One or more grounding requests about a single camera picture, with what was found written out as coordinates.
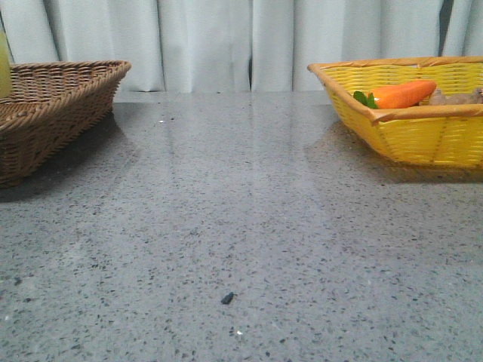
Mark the brown hedgehog toy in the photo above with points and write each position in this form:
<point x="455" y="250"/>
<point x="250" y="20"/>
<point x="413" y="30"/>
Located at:
<point x="439" y="98"/>

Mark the yellow woven basket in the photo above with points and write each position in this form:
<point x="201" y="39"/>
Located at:
<point x="436" y="136"/>

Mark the white curtain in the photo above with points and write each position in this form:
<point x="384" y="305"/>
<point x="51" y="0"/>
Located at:
<point x="211" y="46"/>

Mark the brown wicker basket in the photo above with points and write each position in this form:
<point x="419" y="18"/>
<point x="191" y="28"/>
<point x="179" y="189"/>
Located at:
<point x="50" y="105"/>

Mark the small black debris piece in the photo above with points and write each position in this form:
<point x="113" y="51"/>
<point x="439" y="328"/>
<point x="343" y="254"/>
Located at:
<point x="227" y="299"/>

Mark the orange toy carrot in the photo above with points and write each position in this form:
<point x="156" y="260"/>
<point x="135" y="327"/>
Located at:
<point x="397" y="96"/>

